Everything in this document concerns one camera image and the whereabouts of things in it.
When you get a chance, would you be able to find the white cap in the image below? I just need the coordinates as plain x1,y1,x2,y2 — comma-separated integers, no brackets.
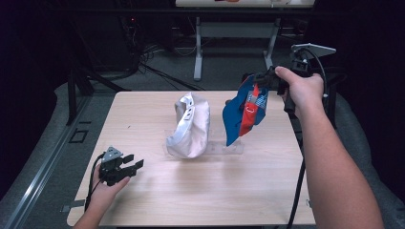
164,92,211,159

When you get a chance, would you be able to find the person's left hand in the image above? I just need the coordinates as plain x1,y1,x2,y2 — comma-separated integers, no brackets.
87,165,131,213

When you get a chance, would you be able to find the black folding chair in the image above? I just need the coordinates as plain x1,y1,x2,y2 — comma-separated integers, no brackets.
241,66,349,141

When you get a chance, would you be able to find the grey table foot bracket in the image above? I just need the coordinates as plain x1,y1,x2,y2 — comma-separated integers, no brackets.
59,198,87,214

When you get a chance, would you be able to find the person's right hand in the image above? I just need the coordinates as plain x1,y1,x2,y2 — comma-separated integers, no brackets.
274,65,326,118

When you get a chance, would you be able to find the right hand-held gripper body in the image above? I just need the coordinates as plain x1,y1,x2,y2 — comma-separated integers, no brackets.
267,43,337,115

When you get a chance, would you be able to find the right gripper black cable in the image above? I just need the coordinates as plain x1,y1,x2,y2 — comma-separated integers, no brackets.
286,47,330,229

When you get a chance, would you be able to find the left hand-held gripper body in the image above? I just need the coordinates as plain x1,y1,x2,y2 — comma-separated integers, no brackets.
98,145,135,187

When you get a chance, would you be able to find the bundle of floor cables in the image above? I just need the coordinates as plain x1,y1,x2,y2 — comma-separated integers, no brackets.
127,18,206,93

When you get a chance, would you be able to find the clear acrylic peg rack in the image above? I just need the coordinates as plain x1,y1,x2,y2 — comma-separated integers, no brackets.
163,128,245,157

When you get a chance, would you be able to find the dark equipment cabinet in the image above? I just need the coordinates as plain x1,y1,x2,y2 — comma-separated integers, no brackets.
75,9,139,73

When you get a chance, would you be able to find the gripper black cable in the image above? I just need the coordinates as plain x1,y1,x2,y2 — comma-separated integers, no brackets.
83,153,106,213
286,47,330,229

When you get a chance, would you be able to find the blue and orange cap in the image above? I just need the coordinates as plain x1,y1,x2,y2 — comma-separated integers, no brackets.
222,73,269,148

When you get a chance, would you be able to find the white-legged background desk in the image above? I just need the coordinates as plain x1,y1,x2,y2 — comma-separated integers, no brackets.
175,0,316,82

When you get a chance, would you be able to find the black metal stand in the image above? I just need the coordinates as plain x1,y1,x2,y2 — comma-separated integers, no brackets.
64,67,132,127

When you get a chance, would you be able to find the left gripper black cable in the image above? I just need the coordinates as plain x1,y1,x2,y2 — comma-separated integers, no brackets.
83,153,106,213

